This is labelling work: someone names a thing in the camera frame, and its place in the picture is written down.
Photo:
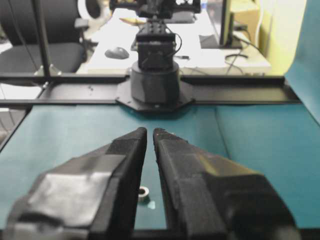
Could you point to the black aluminium frame rail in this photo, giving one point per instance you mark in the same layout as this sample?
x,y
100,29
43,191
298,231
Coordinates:
x,y
194,89

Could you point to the teal backdrop sheet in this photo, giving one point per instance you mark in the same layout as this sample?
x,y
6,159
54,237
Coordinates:
x,y
304,73

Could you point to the black computer monitor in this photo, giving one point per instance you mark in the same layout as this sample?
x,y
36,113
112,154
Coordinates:
x,y
227,39

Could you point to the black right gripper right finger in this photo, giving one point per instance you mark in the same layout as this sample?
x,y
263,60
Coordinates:
x,y
207,196

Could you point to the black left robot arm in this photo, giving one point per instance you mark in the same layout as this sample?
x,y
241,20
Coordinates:
x,y
154,83

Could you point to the grey computer mouse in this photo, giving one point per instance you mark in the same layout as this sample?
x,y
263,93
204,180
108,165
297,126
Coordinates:
x,y
118,53

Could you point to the white desk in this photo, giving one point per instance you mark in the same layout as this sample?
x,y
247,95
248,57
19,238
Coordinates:
x,y
192,59

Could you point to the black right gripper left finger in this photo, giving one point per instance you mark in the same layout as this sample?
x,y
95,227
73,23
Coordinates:
x,y
90,197

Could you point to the silver metal washer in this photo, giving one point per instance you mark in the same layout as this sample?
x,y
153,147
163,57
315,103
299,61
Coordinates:
x,y
143,193

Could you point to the black office chair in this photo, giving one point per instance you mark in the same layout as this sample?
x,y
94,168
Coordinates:
x,y
65,49

